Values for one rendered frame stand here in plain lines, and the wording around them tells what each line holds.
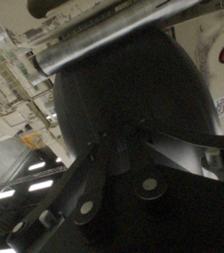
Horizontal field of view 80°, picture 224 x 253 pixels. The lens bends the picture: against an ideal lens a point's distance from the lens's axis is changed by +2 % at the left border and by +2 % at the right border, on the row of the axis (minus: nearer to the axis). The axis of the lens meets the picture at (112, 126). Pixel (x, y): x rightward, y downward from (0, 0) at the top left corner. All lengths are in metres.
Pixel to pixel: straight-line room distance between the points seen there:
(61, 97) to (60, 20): 0.12
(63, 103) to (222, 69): 0.43
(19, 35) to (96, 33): 0.12
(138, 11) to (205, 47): 0.22
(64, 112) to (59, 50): 0.11
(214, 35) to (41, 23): 0.39
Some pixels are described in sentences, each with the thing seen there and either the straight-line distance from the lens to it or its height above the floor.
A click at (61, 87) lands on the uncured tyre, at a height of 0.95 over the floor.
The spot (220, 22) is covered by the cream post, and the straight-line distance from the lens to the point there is 0.48.
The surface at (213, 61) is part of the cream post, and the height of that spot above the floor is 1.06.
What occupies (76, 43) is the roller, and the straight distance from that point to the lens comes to 0.29.
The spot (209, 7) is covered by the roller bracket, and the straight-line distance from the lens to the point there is 0.38.
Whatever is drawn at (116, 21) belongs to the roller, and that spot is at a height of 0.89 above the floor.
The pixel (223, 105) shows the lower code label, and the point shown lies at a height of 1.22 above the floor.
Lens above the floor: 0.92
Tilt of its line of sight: 29 degrees up
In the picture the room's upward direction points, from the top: 154 degrees clockwise
